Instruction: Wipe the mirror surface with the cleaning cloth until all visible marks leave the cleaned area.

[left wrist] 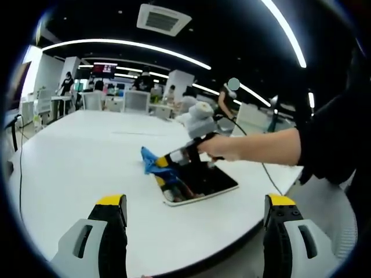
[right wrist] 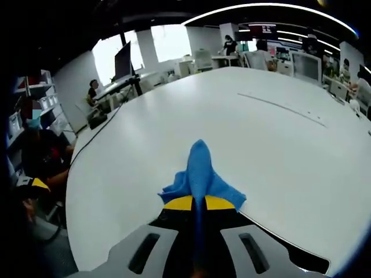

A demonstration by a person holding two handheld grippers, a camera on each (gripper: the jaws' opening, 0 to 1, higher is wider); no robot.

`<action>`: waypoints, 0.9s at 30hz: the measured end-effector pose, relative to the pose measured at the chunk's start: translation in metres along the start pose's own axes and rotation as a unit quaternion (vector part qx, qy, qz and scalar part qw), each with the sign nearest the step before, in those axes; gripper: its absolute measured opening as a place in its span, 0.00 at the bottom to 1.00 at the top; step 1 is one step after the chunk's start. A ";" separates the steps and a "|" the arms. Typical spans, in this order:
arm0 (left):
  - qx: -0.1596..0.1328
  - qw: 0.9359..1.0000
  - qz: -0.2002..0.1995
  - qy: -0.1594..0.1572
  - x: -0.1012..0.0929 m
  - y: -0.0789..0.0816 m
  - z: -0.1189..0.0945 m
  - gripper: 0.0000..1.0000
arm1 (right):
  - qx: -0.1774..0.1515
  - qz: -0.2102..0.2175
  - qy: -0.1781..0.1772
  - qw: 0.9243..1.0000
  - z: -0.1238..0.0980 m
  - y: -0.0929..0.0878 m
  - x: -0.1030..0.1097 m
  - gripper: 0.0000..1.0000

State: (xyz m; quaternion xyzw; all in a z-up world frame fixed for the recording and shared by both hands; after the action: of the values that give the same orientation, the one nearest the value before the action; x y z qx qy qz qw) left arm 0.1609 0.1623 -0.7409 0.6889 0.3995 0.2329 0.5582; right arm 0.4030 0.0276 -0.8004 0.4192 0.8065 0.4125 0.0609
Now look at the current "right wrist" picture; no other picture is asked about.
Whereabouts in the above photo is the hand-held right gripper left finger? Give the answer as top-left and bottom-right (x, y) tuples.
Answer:
(68, 194), (195, 278)

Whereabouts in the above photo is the dark side desk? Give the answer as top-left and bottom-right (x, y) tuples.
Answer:
(97, 74), (163, 102)

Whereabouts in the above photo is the black desk monitor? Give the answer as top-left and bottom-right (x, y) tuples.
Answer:
(114, 41), (136, 82)

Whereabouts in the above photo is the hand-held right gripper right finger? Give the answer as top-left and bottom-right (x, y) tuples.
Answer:
(202, 195), (331, 278)

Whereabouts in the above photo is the white cabinet with glass front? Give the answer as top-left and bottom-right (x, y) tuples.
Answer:
(290, 51), (323, 83)

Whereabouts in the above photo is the wall display screen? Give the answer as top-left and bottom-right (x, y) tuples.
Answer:
(248, 24), (278, 35)

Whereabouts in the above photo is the white storage shelf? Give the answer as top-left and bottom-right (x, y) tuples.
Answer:
(5, 69), (70, 180)

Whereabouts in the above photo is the blue cleaning cloth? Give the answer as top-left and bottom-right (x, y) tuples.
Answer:
(157, 138), (248, 273)

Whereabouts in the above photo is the black bag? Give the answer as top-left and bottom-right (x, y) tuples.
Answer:
(88, 111), (108, 130)

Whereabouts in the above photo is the person's left hand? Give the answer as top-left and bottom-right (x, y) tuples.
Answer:
(21, 198), (41, 224)

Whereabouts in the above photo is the black table cable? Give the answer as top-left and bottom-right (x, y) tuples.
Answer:
(70, 104), (124, 173)

